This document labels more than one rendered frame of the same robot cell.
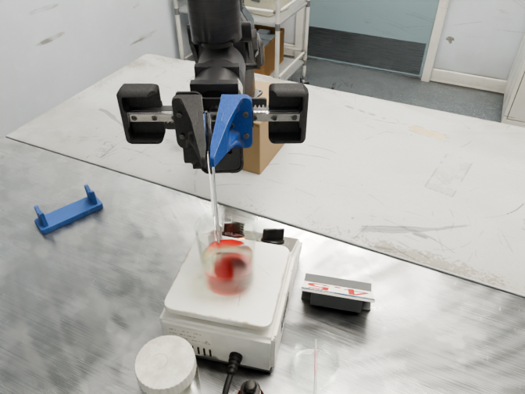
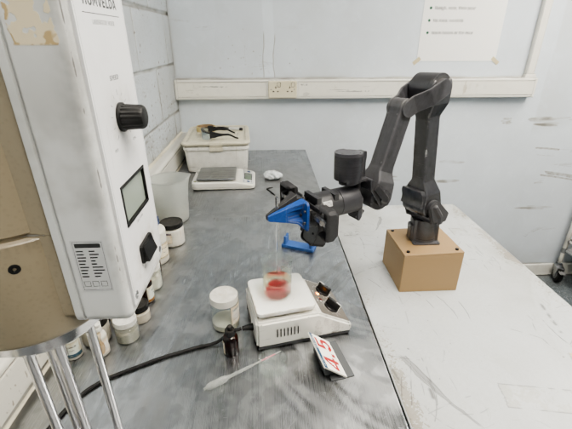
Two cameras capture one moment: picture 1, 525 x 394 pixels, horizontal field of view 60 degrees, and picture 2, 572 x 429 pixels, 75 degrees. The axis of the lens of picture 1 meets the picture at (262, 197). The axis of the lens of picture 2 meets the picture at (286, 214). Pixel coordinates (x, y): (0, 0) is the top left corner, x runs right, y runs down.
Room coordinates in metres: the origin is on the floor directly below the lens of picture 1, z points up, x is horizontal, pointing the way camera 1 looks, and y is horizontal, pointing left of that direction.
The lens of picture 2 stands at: (0.06, -0.52, 1.46)
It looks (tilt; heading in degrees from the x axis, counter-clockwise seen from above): 25 degrees down; 62
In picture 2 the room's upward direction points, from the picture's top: straight up
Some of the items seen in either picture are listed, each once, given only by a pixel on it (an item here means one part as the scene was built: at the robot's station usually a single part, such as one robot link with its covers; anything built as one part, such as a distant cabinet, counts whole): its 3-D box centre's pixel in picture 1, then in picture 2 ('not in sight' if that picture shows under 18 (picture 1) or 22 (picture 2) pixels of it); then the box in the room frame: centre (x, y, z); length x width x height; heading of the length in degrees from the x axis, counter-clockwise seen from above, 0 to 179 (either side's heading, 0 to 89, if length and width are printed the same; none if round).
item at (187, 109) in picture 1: (189, 141); (278, 210); (0.36, 0.07, 1.16); 0.07 x 0.04 x 0.06; 0
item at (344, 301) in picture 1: (337, 287); (330, 353); (0.38, -0.10, 0.92); 0.09 x 0.06 x 0.04; 78
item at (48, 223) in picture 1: (67, 207); (299, 242); (0.55, 0.31, 0.92); 0.10 x 0.03 x 0.04; 131
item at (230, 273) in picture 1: (230, 256); (277, 277); (0.34, 0.03, 1.03); 0.07 x 0.06 x 0.08; 73
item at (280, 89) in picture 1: (216, 100); (318, 206); (0.44, 0.05, 1.16); 0.19 x 0.08 x 0.06; 90
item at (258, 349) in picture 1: (237, 284); (292, 308); (0.37, 0.03, 0.94); 0.22 x 0.13 x 0.08; 167
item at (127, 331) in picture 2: not in sight; (126, 328); (0.05, 0.15, 0.93); 0.05 x 0.05 x 0.05
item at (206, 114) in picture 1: (214, 200); (277, 243); (0.35, 0.05, 1.10); 0.01 x 0.01 x 0.20
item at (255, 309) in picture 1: (230, 277); (280, 294); (0.35, 0.04, 0.98); 0.12 x 0.12 x 0.01; 77
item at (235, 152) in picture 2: not in sight; (219, 147); (0.62, 1.25, 0.97); 0.37 x 0.31 x 0.14; 69
